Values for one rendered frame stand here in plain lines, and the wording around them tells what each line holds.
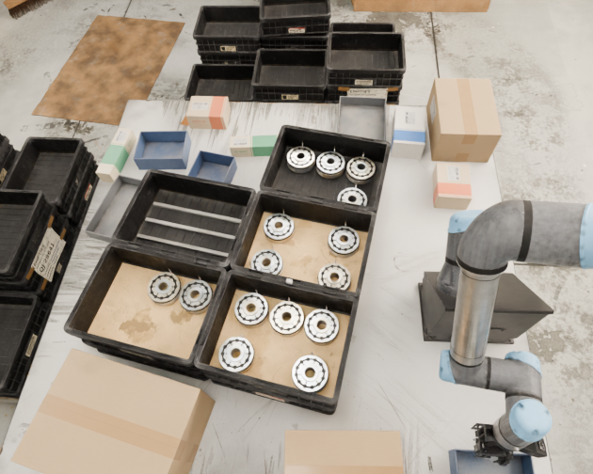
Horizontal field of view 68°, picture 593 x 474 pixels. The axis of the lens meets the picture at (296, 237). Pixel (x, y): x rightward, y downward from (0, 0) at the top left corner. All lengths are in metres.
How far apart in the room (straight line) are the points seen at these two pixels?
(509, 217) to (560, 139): 2.34
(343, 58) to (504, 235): 1.91
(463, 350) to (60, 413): 1.04
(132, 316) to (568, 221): 1.18
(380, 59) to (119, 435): 2.15
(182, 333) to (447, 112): 1.26
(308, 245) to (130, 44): 2.70
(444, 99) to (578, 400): 1.45
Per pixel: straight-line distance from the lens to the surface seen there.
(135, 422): 1.31
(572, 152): 3.16
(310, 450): 1.26
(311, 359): 1.30
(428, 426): 1.46
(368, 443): 1.27
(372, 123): 1.98
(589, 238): 0.89
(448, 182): 1.74
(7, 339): 2.36
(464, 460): 1.45
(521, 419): 1.09
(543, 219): 0.88
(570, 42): 3.93
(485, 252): 0.89
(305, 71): 2.71
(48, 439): 1.41
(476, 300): 0.97
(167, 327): 1.43
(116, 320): 1.50
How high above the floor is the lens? 2.12
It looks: 60 degrees down
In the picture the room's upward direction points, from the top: 5 degrees counter-clockwise
